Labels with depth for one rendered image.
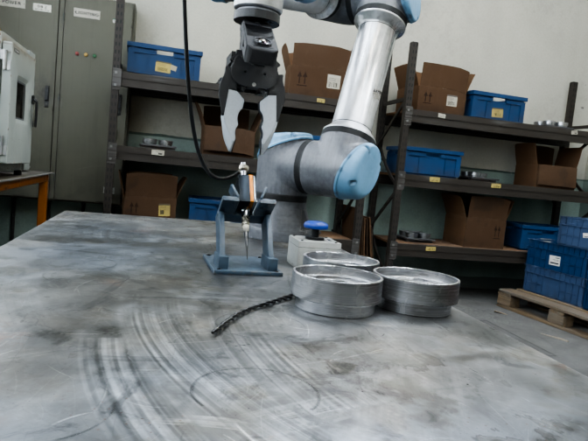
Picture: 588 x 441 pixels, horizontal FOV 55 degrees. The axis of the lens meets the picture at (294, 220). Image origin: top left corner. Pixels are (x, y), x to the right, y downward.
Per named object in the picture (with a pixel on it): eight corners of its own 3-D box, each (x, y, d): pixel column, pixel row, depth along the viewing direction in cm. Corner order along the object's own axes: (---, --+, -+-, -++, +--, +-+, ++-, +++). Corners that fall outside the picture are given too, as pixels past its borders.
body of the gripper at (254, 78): (267, 100, 93) (274, 25, 92) (278, 94, 85) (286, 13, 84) (220, 94, 91) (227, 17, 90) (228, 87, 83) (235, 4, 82)
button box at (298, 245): (339, 271, 89) (342, 241, 89) (296, 269, 88) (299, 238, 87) (325, 262, 97) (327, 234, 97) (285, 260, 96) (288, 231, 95)
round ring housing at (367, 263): (329, 276, 84) (332, 249, 84) (390, 290, 78) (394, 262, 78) (284, 283, 76) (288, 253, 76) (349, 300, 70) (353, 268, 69)
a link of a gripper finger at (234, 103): (227, 151, 91) (242, 96, 90) (233, 151, 85) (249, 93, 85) (208, 146, 90) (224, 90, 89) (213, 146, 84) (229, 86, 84)
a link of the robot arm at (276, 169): (272, 191, 132) (278, 133, 131) (323, 197, 125) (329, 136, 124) (242, 190, 122) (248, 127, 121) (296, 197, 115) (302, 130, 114)
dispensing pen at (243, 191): (240, 252, 79) (236, 154, 87) (234, 264, 82) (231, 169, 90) (255, 253, 79) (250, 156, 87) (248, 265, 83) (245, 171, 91)
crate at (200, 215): (251, 227, 458) (254, 199, 456) (256, 233, 421) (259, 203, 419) (186, 221, 449) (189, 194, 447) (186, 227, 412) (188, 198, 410)
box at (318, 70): (353, 101, 424) (359, 49, 421) (281, 93, 416) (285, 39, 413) (342, 106, 460) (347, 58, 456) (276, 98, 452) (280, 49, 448)
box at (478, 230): (512, 250, 471) (519, 199, 467) (456, 246, 458) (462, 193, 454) (483, 242, 513) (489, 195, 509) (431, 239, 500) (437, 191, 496)
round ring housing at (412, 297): (447, 325, 62) (451, 289, 62) (358, 306, 67) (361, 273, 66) (462, 307, 72) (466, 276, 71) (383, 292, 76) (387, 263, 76)
